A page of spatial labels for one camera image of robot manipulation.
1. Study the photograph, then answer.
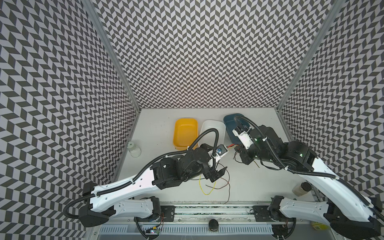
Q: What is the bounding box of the yellow cable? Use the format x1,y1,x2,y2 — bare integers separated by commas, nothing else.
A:
198,173,217,196

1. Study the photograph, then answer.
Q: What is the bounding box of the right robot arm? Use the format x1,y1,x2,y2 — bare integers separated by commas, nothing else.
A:
233,116,384,240

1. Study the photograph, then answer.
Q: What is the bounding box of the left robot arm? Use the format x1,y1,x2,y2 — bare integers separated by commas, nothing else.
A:
63,128,228,228

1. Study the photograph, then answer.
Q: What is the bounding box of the white plastic tray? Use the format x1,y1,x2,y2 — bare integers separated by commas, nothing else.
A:
199,119,227,151

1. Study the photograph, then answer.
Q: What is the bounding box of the yellow plastic tray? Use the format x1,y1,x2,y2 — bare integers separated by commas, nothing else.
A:
173,118,198,151

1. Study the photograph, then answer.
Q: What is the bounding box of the dark teal plastic tray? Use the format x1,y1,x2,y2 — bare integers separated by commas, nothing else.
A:
223,113,244,145

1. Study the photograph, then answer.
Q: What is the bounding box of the black round knob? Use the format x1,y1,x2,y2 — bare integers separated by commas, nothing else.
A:
208,219,219,232

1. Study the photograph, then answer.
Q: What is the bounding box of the small jar dark lid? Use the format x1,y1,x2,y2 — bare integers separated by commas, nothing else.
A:
292,182,312,197

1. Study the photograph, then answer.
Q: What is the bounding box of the clear jar white lid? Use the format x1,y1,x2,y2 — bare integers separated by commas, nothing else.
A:
127,141,142,158

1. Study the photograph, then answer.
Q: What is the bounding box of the yellow bottle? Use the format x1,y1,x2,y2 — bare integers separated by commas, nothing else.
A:
311,222,330,231

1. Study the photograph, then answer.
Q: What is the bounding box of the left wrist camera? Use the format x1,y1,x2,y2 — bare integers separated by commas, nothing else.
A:
213,144,228,165

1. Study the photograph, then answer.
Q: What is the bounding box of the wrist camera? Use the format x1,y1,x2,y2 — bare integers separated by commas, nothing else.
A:
232,125,254,150
213,144,228,165

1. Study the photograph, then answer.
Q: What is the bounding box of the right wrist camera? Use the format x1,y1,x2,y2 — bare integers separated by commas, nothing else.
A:
232,125,254,150

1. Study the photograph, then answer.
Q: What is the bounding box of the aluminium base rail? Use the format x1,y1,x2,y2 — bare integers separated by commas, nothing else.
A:
89,201,340,239

